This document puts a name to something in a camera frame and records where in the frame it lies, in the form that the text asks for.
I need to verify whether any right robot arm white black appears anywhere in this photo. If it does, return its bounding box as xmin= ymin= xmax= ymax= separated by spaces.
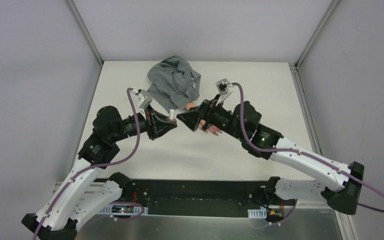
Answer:
xmin=177 ymin=98 xmax=365 ymax=215

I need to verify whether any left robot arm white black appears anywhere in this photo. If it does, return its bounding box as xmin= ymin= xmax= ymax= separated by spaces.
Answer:
xmin=21 ymin=106 xmax=177 ymax=240

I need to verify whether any mannequin hand with painted nails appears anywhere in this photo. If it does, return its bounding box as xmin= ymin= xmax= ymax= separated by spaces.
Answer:
xmin=185 ymin=102 xmax=223 ymax=136

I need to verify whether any grey shirt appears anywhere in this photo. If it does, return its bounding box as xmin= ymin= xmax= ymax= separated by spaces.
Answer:
xmin=147 ymin=55 xmax=201 ymax=111

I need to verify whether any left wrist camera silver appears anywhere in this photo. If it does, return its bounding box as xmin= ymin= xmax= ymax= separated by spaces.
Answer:
xmin=131 ymin=88 xmax=153 ymax=115

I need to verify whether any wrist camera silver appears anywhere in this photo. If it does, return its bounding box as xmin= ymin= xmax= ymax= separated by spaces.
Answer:
xmin=215 ymin=78 xmax=234 ymax=106
xmin=131 ymin=88 xmax=153 ymax=115

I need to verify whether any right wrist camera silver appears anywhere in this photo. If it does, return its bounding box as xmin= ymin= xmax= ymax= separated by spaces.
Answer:
xmin=215 ymin=78 xmax=234 ymax=106

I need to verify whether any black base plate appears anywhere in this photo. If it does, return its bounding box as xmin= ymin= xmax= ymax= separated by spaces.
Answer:
xmin=89 ymin=178 xmax=296 ymax=219

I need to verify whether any right aluminium frame post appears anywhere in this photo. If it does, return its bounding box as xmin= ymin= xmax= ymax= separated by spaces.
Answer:
xmin=294 ymin=0 xmax=342 ymax=70

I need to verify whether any aluminium frame post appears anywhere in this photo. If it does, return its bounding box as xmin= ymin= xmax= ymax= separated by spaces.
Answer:
xmin=65 ymin=0 xmax=104 ymax=67
xmin=294 ymin=0 xmax=342 ymax=70

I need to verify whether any left aluminium frame post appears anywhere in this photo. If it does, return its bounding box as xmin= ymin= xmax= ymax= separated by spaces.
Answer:
xmin=65 ymin=0 xmax=104 ymax=67

